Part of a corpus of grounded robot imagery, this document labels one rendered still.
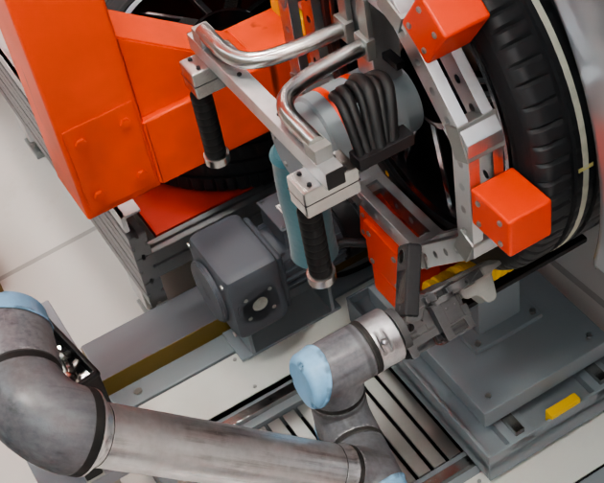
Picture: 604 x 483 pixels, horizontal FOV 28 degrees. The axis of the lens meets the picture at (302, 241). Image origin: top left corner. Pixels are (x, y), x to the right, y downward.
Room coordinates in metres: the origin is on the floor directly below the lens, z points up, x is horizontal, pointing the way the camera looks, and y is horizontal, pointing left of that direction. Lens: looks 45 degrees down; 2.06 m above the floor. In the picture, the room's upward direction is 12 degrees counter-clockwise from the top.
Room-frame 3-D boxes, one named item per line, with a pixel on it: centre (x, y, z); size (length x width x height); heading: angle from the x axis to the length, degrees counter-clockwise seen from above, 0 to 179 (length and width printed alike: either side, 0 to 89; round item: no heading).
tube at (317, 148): (1.33, -0.10, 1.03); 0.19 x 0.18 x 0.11; 112
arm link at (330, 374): (1.16, -0.01, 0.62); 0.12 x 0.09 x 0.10; 112
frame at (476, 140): (1.47, -0.17, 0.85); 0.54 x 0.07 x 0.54; 22
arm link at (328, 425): (1.15, -0.01, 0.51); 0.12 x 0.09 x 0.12; 12
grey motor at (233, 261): (1.73, 0.01, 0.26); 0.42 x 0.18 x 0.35; 112
